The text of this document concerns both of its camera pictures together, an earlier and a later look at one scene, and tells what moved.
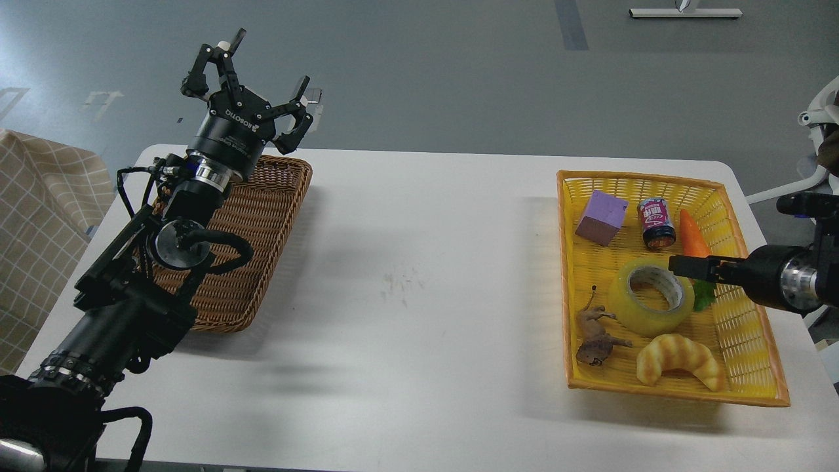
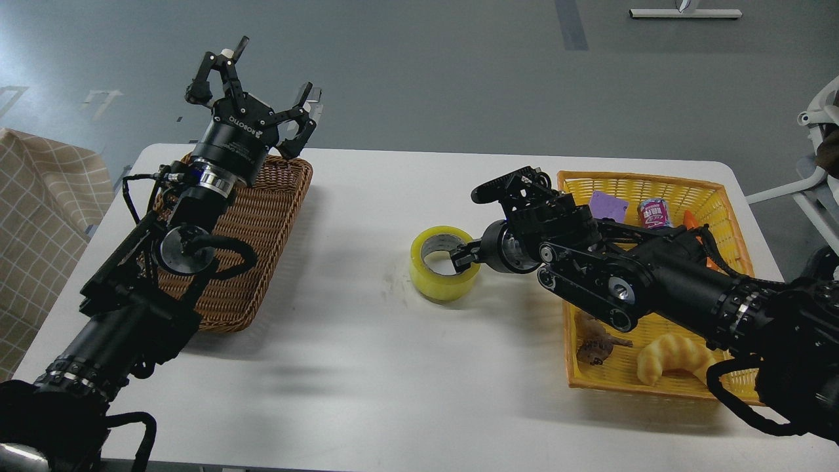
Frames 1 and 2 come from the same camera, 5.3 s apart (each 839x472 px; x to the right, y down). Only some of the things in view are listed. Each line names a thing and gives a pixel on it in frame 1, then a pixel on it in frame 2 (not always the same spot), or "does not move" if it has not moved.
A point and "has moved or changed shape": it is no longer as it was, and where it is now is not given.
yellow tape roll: (647, 298) has moved or changed shape
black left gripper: (229, 140) does not move
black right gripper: (759, 273) to (503, 247)
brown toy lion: (597, 343) does not move
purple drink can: (657, 221) does not move
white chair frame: (823, 110) does not move
